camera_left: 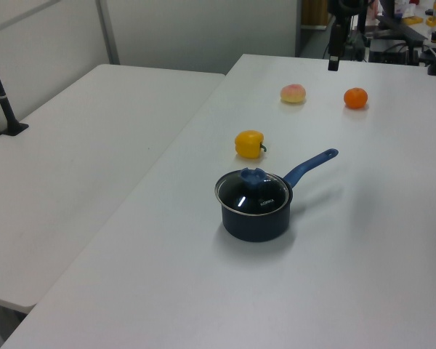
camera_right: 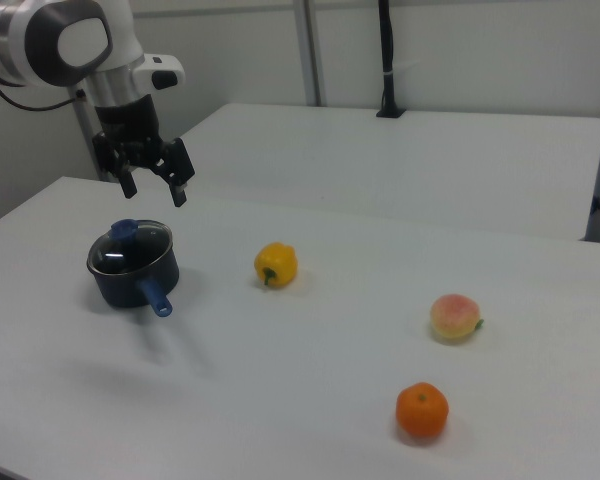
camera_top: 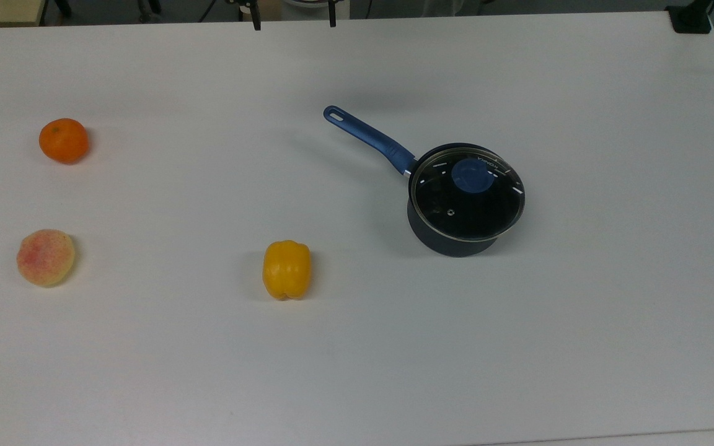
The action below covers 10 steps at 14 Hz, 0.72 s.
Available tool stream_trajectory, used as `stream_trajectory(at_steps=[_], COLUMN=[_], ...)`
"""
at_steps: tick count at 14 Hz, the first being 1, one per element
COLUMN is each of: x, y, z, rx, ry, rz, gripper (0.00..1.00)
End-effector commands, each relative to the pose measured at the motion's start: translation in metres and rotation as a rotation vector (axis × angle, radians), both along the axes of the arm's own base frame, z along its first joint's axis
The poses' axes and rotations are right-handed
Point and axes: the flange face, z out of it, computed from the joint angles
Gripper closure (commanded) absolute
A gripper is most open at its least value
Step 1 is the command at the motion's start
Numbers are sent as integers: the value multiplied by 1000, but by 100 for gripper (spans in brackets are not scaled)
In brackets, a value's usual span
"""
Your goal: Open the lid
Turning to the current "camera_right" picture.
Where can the orange mandarin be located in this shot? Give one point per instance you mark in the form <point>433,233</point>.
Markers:
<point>422,412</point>

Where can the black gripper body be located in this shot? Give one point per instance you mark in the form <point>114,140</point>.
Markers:
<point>127,125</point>

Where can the grey vertical wall profile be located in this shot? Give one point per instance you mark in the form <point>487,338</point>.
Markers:
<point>310,50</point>

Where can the pink yellow peach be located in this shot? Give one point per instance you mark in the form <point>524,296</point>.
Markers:
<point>452,320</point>

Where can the black camera stand pole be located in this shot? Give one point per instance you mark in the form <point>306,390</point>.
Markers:
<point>387,50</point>

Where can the glass lid with blue knob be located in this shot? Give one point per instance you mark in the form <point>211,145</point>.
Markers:
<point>150,245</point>

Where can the yellow bell pepper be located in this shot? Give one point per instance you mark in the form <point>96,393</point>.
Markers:
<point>280,265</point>

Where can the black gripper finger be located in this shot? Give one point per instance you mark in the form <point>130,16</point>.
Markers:
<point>128,187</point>
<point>180,170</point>

